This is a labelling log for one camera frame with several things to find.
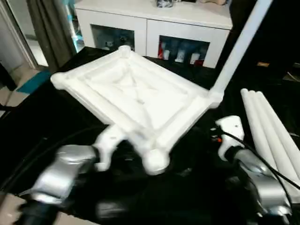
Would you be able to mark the white plastic table leg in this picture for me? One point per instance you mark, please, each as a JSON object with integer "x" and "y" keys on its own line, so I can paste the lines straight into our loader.
{"x": 261, "y": 117}
{"x": 270, "y": 117}
{"x": 239, "y": 51}
{"x": 252, "y": 117}

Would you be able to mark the white plastic table top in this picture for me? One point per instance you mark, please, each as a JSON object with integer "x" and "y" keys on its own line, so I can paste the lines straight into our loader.
{"x": 131, "y": 93}

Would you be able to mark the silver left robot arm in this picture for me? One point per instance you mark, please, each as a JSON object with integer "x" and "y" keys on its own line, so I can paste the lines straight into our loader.
{"x": 61, "y": 168}

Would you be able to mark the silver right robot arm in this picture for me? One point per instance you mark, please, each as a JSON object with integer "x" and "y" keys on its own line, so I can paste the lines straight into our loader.
{"x": 264, "y": 182}

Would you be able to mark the red box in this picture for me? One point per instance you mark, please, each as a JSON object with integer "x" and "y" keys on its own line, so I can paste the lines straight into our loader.
{"x": 200, "y": 63}

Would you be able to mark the white jar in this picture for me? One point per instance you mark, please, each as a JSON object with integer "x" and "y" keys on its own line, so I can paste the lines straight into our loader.
{"x": 180, "y": 56}
{"x": 194, "y": 58}

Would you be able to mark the white cup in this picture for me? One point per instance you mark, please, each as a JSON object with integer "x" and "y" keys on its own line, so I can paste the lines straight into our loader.
{"x": 166, "y": 55}

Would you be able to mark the dark low furniture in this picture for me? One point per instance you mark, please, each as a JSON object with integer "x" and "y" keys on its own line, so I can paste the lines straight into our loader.
{"x": 293, "y": 75}

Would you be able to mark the red bottle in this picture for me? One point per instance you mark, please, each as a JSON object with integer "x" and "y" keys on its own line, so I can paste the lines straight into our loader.
{"x": 160, "y": 51}

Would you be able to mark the black cabinet with gold label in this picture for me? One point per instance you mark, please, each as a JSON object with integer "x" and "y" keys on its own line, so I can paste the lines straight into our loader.
{"x": 276, "y": 35}

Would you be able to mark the pink plush toy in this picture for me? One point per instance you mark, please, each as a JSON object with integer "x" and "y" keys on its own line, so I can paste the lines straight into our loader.
{"x": 214, "y": 2}

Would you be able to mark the small white figurine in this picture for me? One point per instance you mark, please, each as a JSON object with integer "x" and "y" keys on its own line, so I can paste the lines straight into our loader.
{"x": 108, "y": 44}

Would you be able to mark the dark grey figurine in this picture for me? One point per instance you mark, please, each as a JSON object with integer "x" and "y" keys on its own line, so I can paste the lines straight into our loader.
{"x": 164, "y": 3}

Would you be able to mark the black mat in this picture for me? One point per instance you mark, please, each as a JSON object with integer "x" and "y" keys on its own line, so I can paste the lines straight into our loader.
{"x": 70, "y": 112}

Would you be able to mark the white display cabinet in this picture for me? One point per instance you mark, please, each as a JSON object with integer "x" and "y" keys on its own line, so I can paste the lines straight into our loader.
{"x": 122, "y": 18}

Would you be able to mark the light blue rack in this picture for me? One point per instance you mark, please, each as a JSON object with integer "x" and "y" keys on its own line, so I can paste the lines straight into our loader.
{"x": 76, "y": 35}

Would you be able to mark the teal floor mat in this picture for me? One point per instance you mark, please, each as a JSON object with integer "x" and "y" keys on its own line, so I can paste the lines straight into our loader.
{"x": 34, "y": 82}

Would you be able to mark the grey curtain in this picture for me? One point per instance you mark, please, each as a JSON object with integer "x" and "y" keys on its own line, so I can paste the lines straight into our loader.
{"x": 51, "y": 35}

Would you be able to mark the black floor stand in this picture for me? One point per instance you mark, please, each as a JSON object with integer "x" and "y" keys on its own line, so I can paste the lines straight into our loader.
{"x": 7, "y": 77}

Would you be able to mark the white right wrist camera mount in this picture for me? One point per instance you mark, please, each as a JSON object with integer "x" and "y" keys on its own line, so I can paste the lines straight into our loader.
{"x": 230, "y": 129}

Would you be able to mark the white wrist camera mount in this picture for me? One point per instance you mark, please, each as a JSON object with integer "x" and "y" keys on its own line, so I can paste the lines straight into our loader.
{"x": 109, "y": 143}
{"x": 230, "y": 129}

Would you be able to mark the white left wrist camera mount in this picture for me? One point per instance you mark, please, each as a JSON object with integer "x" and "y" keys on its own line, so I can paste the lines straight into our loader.
{"x": 109, "y": 143}

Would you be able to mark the grey door frame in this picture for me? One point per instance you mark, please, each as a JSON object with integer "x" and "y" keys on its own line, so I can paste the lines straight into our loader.
{"x": 16, "y": 42}

